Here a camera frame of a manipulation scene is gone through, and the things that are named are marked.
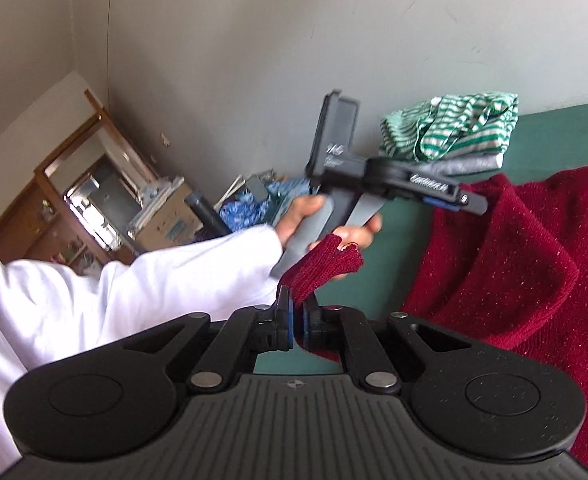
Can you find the green table cloth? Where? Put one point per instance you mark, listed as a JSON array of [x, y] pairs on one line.
[[563, 135]]

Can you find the dark red knit sweater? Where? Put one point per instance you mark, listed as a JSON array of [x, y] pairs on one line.
[[498, 260]]

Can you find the black cylinder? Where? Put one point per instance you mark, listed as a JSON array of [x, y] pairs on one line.
[[206, 213]]

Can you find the person's white shirt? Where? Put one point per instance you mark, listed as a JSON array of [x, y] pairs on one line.
[[24, 335]]

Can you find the person's left hand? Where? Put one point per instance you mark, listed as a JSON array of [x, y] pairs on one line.
[[299, 212]]

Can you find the grey folded garment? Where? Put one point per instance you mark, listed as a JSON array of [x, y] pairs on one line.
[[468, 164]]

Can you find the blue patterned cloth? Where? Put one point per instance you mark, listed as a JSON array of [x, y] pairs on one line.
[[284, 190]]

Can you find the green striped shirt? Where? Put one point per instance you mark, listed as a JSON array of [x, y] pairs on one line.
[[453, 130]]

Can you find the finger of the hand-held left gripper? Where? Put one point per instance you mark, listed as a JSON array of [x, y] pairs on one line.
[[441, 202]]

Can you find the cardboard box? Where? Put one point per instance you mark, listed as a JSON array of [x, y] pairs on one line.
[[174, 220]]

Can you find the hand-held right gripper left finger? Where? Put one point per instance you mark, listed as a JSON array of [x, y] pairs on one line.
[[289, 321]]

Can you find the wooden cabinet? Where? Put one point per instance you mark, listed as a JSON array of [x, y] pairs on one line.
[[89, 195]]

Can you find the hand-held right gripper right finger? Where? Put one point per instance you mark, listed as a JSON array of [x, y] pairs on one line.
[[305, 326]]

